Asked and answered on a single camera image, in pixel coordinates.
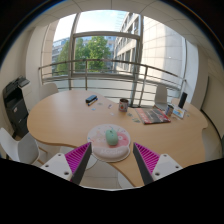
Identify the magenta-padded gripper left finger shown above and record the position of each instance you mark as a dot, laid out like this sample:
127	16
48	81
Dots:
56	165

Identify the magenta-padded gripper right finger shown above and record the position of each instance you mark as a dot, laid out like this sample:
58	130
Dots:
166	165

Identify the mint green computer mouse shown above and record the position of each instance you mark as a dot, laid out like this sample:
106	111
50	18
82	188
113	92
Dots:
112	137

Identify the pink white round mouse pad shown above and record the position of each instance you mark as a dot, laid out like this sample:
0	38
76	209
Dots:
110	153

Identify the white chair with wooden legs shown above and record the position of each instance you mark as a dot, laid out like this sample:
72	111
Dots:
21	148

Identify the red black magazine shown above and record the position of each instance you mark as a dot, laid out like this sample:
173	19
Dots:
152	116

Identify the white flat booklet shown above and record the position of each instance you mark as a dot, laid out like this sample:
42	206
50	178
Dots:
179	112

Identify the small yellow green card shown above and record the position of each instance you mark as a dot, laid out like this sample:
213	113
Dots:
136	120

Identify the small blue printed box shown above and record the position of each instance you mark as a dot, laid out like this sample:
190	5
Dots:
169	110

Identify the small pale green card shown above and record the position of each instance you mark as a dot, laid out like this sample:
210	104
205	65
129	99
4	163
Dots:
129	114

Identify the black upright speaker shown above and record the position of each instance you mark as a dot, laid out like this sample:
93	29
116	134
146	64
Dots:
182	100

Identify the blue marker pen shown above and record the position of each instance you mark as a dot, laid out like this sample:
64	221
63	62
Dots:
93	102

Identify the printed mug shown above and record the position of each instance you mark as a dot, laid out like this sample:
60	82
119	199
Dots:
123	105

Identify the black office printer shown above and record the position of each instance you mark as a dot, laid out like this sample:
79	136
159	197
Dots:
15	103

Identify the black board eraser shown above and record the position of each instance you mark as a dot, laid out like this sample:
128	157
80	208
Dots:
91	98

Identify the metal balcony railing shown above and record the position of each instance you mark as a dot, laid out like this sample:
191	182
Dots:
110	60

